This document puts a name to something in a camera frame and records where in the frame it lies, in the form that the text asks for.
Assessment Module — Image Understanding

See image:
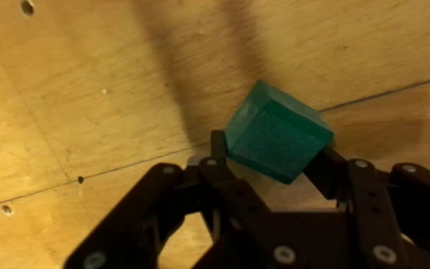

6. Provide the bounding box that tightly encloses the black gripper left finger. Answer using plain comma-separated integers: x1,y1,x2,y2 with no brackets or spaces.
63,131,307,269

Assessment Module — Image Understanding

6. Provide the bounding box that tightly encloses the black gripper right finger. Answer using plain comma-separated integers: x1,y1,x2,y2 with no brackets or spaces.
303,147,430,269

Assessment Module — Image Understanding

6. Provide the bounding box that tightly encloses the green cube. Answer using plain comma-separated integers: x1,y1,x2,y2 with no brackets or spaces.
222,80,336,186

